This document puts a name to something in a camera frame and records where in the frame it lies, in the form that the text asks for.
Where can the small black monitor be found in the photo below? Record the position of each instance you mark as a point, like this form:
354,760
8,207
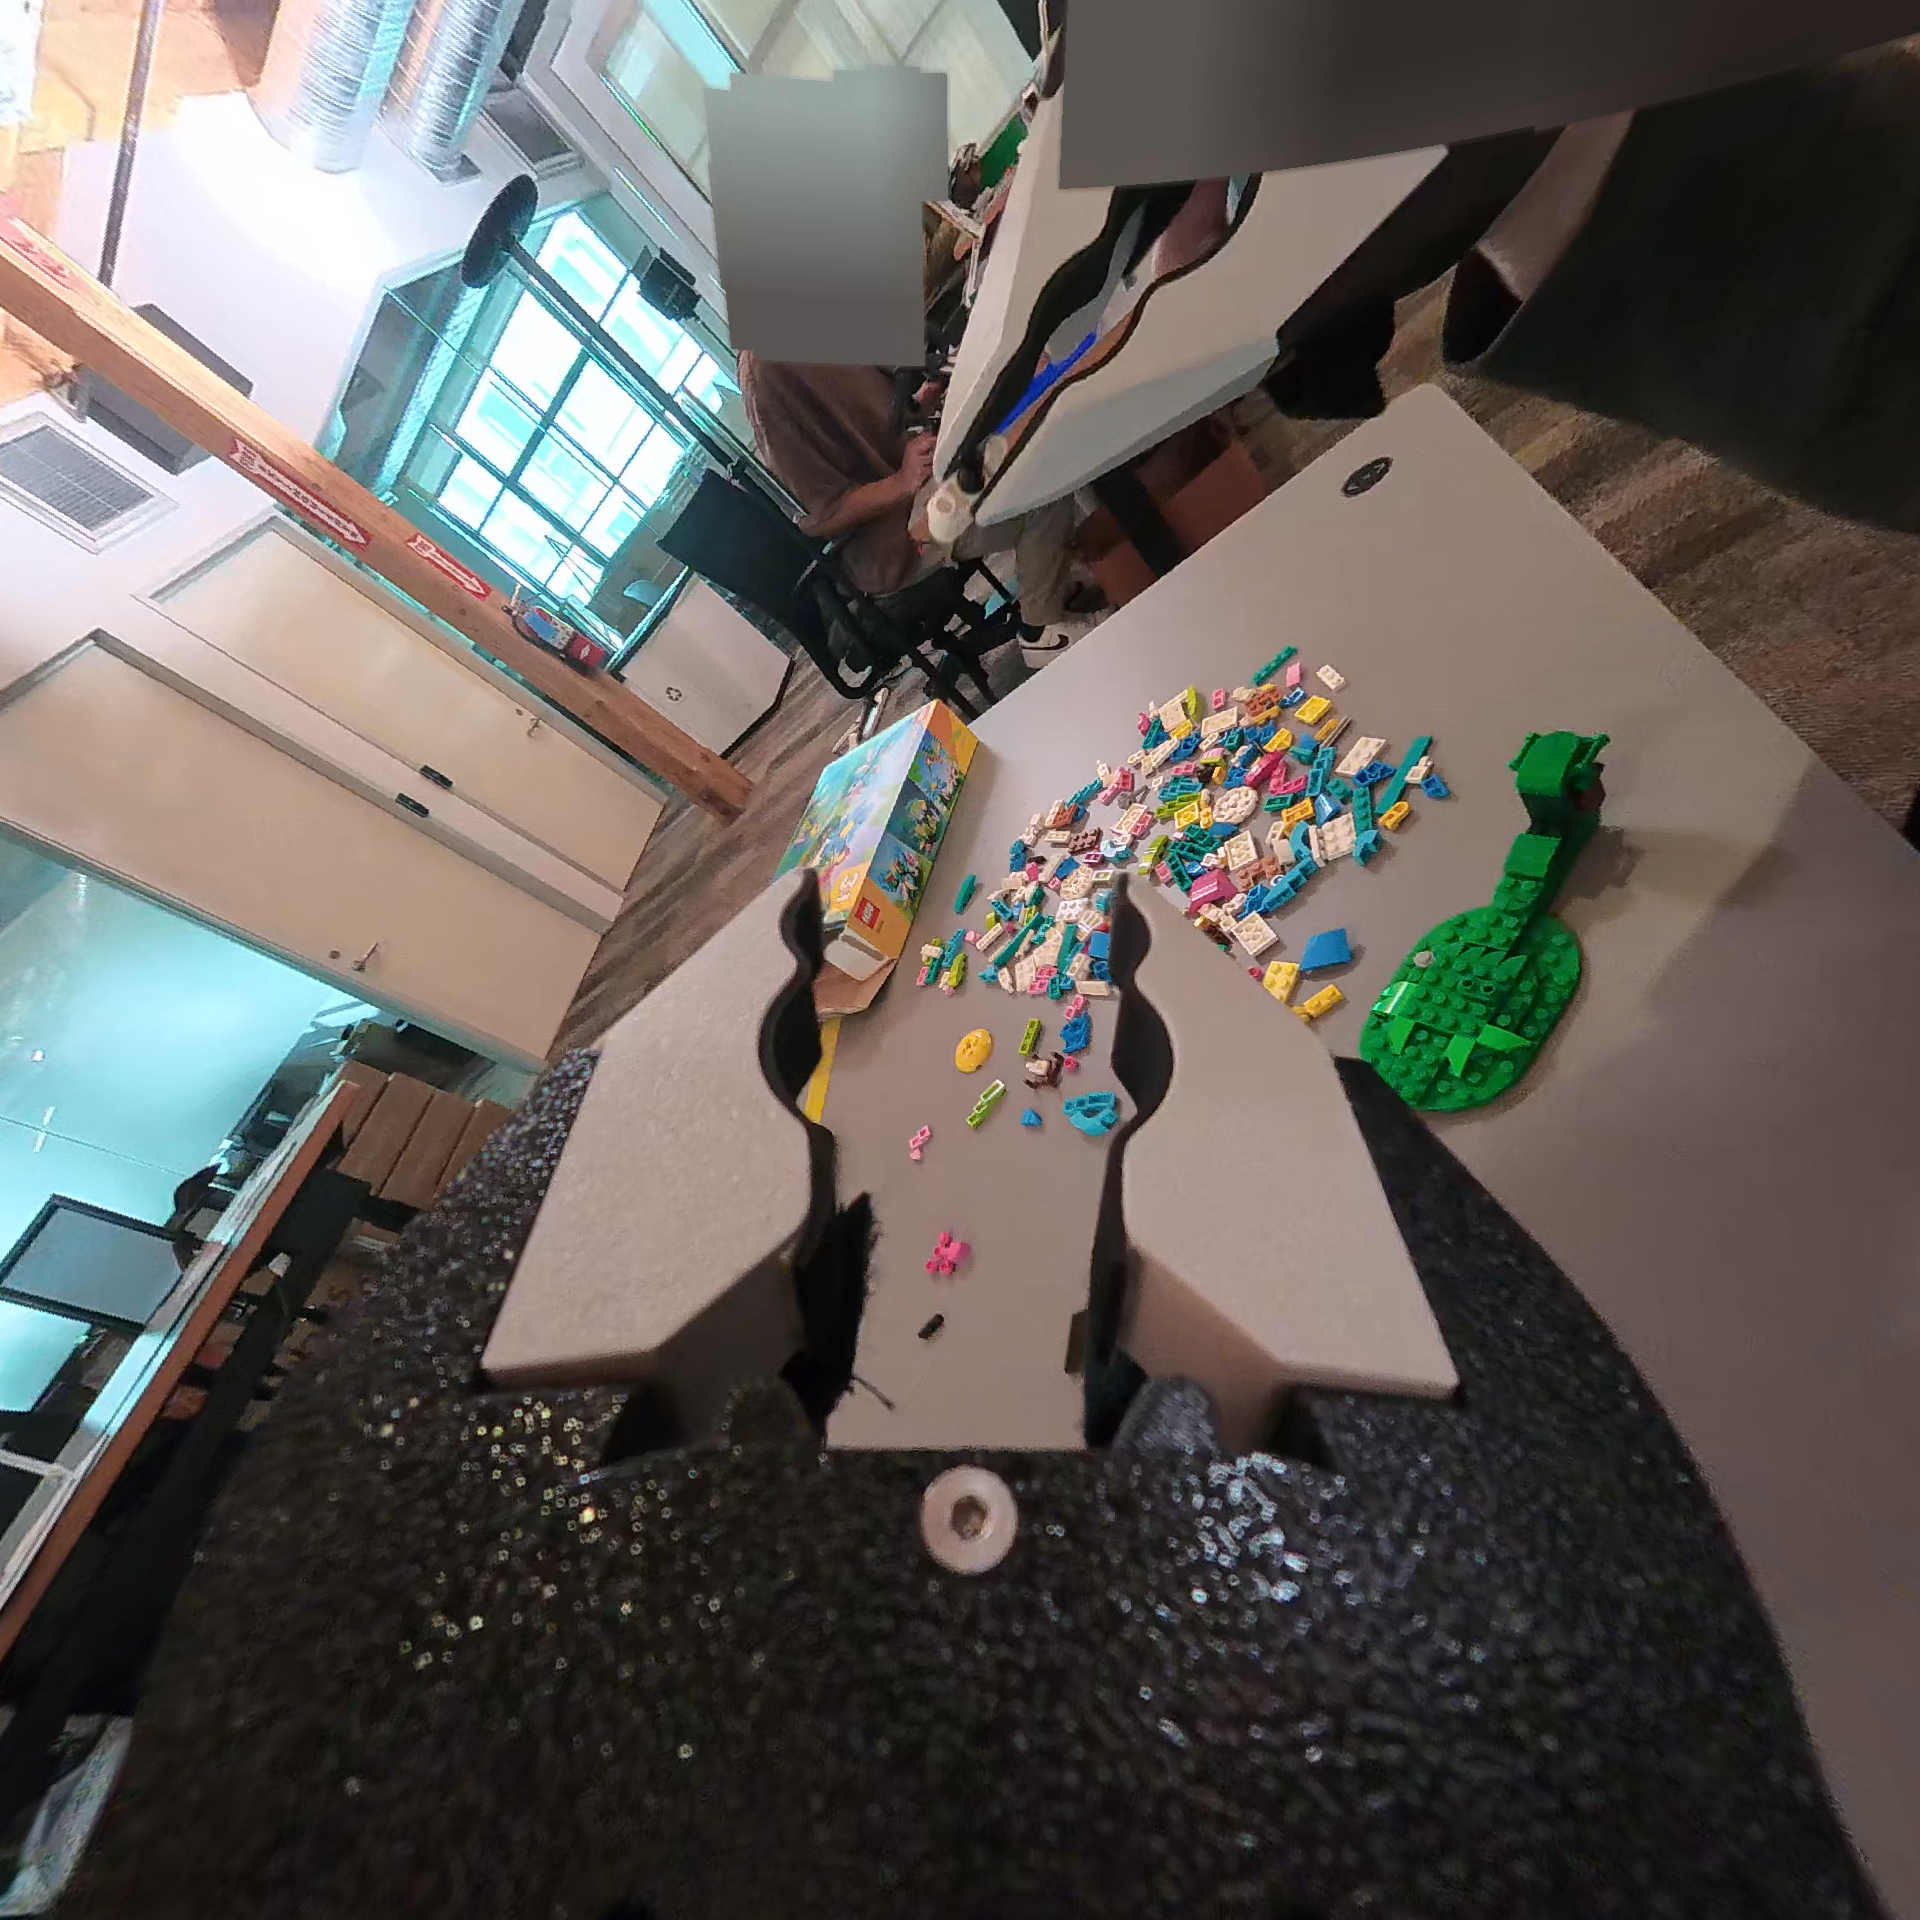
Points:
93,1268

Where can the white double door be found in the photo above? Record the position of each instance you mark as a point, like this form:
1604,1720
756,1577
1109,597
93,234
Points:
299,720

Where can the pile of pastel toy bricks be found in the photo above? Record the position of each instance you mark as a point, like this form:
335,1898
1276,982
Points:
1200,843

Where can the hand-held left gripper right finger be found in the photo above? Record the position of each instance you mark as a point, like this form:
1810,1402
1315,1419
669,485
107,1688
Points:
1272,1204

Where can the small white toy brick piece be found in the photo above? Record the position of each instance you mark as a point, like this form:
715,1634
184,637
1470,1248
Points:
950,511

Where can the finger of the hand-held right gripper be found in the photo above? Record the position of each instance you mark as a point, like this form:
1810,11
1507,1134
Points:
1200,345
1016,258

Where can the green brick base build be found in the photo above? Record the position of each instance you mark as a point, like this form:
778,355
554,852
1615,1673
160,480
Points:
1470,992

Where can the brown wooden desk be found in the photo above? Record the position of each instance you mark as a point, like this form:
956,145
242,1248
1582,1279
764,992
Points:
195,1318

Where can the wooden support post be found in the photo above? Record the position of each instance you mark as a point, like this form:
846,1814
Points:
345,511

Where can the stack of cardboard boxes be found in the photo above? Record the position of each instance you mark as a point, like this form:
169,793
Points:
420,1134

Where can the colourful toy set box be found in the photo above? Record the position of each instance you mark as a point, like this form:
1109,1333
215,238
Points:
882,843

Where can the silver air duct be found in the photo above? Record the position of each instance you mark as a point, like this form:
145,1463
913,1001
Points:
373,76

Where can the black wall speaker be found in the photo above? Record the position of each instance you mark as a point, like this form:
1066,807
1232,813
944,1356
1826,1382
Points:
169,393

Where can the red fire extinguisher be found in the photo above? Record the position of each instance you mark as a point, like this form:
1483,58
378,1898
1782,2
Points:
554,637

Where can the large grid window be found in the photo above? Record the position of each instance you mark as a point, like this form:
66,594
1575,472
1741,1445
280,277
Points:
541,403

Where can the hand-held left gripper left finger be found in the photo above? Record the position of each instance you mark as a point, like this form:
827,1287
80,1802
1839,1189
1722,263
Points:
660,1171

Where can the pink flower brick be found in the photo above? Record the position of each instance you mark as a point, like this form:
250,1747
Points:
950,1255

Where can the white recycling bin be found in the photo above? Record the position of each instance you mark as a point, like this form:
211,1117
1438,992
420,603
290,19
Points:
706,673

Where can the black mesh chair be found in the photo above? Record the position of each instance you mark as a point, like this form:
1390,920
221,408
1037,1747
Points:
784,586

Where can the black floor lamp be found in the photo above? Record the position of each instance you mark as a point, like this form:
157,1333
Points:
505,230

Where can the yellow round dish plate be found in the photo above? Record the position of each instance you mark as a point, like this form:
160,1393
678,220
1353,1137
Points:
975,1051

